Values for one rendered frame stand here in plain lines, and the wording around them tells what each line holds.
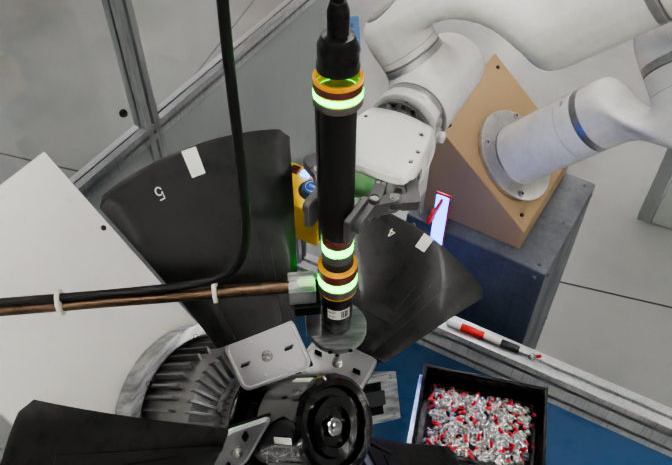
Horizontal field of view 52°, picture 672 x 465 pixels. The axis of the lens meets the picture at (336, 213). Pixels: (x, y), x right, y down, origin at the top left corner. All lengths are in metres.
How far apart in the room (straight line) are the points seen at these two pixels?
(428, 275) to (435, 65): 0.33
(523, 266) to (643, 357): 1.19
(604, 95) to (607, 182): 1.82
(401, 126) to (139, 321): 0.46
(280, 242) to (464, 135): 0.62
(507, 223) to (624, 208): 1.63
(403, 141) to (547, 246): 0.74
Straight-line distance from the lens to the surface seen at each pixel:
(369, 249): 1.01
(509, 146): 1.36
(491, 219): 1.39
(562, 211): 1.51
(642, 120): 1.21
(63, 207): 0.98
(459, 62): 0.86
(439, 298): 1.00
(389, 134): 0.75
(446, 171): 1.36
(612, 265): 2.75
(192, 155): 0.81
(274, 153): 0.82
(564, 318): 2.53
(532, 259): 1.40
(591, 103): 1.26
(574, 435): 1.50
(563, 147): 1.30
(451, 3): 0.78
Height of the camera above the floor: 1.96
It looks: 46 degrees down
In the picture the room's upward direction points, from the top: straight up
